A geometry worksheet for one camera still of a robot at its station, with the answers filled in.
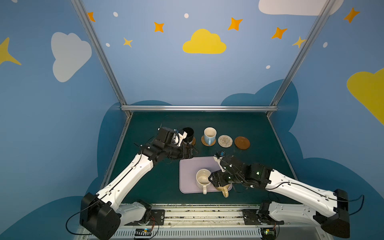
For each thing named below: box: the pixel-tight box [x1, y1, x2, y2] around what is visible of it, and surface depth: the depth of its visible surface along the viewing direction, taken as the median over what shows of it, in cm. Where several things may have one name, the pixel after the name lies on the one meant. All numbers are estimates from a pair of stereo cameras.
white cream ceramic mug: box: [195, 168, 212, 195], surface depth 82 cm
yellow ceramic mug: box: [216, 184, 230, 198], surface depth 78 cm
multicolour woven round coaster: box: [218, 135, 233, 148], surface depth 106 cm
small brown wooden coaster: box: [234, 136, 251, 150], surface depth 106 cm
